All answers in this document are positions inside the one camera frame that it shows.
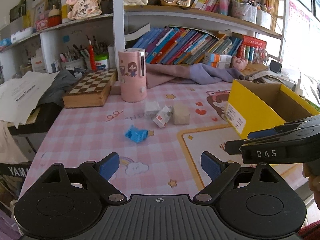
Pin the small pink pig figure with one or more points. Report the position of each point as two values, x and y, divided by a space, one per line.
239 63

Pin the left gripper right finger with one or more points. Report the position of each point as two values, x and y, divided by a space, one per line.
221 175

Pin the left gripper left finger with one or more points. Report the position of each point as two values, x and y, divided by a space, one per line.
97 176

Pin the green lid jar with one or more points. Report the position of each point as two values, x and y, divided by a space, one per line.
102 61

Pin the beige cube block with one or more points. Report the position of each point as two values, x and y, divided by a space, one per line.
180 114

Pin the pink purple cloth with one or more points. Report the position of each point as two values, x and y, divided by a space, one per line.
202 74

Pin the wooden chess board box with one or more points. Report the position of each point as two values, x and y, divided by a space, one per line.
92 90

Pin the yellow cardboard box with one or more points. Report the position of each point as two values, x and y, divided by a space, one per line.
254 107

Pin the blue wrapper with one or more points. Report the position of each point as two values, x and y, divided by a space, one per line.
136 135

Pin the pink cartoon cylinder container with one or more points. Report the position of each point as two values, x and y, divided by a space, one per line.
132 74

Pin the orange white medicine boxes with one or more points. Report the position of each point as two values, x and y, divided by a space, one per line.
220 61

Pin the row of leaning books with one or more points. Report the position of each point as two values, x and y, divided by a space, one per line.
186 46

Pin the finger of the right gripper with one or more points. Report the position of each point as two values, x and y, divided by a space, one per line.
262 133

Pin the white red staples box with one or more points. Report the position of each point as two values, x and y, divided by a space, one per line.
163 117

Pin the pink pig plush decoration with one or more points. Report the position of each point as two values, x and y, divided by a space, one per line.
81 9

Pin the white eraser block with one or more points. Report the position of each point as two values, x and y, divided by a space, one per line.
151 108

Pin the white paper sheets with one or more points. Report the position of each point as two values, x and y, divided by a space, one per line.
19 97

